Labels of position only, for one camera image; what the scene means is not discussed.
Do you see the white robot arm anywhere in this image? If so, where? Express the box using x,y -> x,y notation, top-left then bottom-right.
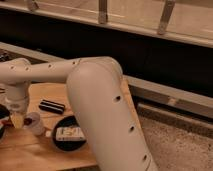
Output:
0,57 -> 158,171

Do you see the white ceramic cup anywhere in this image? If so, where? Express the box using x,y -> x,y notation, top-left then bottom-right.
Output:
25,112 -> 45,136

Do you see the metal railing post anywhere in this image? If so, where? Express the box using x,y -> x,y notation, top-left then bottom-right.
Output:
98,0 -> 108,24
157,0 -> 176,35

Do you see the black dish at left edge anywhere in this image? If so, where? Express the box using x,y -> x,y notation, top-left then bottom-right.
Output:
0,104 -> 10,139

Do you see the black round plate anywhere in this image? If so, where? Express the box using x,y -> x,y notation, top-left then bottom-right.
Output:
51,116 -> 86,151

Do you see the metal railing post right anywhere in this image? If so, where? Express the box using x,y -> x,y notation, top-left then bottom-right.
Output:
157,0 -> 176,35

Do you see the metal railing post middle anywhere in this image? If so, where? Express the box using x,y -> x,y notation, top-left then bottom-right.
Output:
98,0 -> 108,24

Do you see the black rectangular box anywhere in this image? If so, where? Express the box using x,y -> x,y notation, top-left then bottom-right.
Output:
39,99 -> 65,115

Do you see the white box on plate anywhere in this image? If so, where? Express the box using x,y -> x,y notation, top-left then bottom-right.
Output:
56,127 -> 85,141

